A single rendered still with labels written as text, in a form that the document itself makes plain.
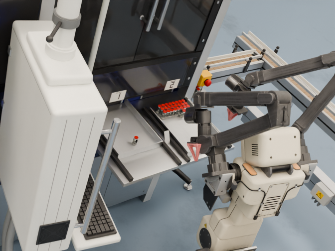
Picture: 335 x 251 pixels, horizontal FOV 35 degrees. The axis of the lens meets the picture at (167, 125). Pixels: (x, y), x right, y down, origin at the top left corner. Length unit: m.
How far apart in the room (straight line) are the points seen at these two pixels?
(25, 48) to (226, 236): 1.20
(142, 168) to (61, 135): 0.87
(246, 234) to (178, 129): 0.65
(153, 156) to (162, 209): 1.04
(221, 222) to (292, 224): 1.57
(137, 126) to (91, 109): 1.05
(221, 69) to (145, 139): 0.83
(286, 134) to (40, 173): 0.97
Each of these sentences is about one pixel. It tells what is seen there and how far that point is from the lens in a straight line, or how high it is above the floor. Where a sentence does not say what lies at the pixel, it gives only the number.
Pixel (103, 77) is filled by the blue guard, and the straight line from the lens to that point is 2.47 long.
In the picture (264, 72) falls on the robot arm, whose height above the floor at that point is 1.39.
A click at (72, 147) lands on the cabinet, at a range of 1.74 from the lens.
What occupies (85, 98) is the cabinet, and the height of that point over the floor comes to 1.55.
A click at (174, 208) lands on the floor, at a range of 3.60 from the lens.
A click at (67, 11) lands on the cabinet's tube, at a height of 1.76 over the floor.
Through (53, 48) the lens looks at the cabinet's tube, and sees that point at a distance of 1.75.
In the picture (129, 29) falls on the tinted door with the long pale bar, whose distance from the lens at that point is 2.39.
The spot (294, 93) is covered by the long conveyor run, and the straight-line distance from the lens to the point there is 3.41.
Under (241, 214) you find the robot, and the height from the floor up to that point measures 0.98.
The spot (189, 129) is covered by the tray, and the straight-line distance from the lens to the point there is 2.79.
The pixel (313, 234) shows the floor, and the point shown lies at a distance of 3.96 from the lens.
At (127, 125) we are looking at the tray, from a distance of 2.68.
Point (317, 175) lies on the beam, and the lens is 3.50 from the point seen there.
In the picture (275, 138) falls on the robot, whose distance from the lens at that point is 2.15.
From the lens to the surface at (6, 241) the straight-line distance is 2.63.
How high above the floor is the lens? 2.60
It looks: 38 degrees down
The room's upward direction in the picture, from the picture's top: 21 degrees clockwise
